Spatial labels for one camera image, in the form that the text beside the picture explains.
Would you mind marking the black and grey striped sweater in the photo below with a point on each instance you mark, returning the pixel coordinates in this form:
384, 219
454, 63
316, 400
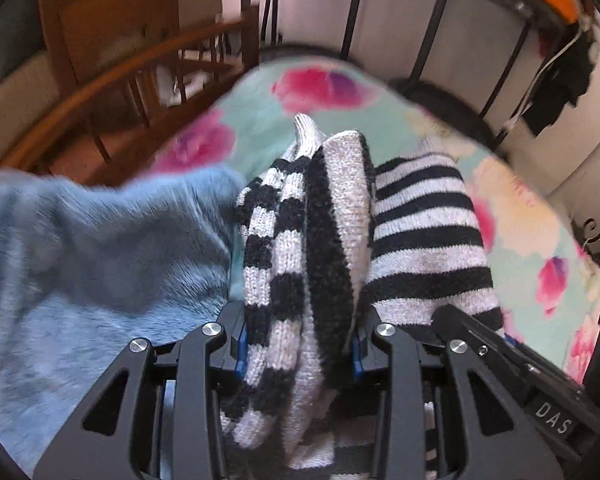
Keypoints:
325, 230

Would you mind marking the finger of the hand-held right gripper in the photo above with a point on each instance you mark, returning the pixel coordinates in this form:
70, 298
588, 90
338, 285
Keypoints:
472, 332

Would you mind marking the blue fluffy towel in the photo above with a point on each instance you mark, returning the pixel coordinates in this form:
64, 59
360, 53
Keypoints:
95, 270

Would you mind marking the wooden chair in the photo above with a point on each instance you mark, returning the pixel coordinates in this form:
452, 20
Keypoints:
110, 60

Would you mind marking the black hanging clothes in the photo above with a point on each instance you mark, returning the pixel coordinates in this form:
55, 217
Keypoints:
562, 85

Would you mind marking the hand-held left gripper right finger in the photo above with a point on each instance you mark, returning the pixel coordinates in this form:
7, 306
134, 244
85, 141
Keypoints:
405, 365

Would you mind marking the floral blanket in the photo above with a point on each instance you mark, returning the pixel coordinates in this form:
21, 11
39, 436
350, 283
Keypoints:
260, 110

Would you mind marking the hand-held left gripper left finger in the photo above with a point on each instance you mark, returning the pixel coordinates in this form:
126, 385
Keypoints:
200, 360

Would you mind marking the black metal rack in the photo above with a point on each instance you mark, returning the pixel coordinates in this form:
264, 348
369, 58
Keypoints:
430, 25

